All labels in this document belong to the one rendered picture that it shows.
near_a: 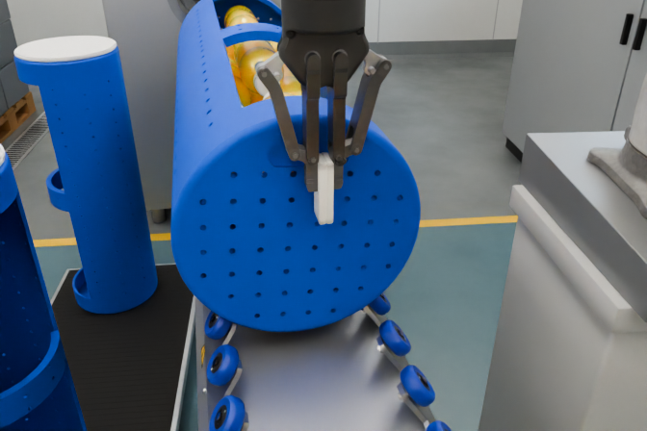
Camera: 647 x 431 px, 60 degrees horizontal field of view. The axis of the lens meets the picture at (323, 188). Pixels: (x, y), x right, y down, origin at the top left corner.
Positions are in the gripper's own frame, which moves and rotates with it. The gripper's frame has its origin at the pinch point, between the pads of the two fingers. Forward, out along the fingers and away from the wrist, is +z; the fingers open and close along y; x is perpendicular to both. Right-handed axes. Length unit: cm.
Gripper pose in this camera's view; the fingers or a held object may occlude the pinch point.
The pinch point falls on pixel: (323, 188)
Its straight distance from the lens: 58.5
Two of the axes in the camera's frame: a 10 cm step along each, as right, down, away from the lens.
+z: 0.0, 8.9, 4.6
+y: 9.8, -1.0, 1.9
